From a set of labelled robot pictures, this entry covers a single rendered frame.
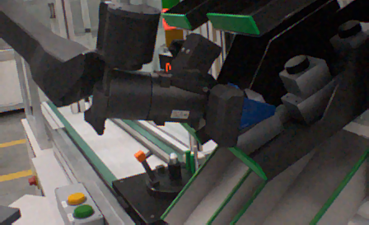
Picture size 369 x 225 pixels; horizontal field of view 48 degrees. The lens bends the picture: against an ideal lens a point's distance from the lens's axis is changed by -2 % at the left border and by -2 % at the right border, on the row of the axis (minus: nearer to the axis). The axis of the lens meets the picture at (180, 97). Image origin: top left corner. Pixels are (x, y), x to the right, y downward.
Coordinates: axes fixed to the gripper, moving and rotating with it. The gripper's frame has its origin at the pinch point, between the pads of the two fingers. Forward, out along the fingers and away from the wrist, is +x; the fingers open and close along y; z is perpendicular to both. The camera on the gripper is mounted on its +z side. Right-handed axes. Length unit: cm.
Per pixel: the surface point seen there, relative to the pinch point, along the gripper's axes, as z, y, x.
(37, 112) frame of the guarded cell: -31, 117, -28
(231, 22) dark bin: 9.7, -3.1, -4.3
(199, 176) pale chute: -16.9, 18.5, 3.0
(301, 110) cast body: 0.6, -4.3, 6.0
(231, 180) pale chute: -16.0, 14.6, 7.2
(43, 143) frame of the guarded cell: -44, 117, -25
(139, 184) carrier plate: -29, 45, -2
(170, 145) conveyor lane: -28, 73, 13
